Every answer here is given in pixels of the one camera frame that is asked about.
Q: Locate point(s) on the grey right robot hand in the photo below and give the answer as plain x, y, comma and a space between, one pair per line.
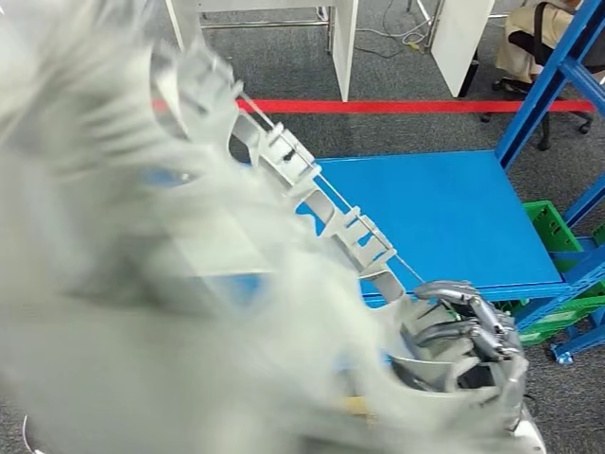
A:
472, 376

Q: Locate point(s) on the grey plastic wheel cover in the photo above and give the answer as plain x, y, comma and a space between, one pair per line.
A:
142, 282

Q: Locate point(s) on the blue metal shelf rack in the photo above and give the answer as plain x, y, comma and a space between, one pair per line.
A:
449, 219
586, 341

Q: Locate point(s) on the green plastic crate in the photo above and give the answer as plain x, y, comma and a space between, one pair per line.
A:
600, 233
551, 228

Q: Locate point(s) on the black office chair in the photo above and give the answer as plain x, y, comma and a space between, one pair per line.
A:
543, 128

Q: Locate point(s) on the red barrier belt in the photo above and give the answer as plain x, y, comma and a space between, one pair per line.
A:
401, 106

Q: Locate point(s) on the white desk panel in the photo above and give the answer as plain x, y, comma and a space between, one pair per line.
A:
459, 44

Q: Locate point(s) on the person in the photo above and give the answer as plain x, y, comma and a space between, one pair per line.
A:
524, 37

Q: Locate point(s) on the white desk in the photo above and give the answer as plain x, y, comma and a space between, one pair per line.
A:
345, 44

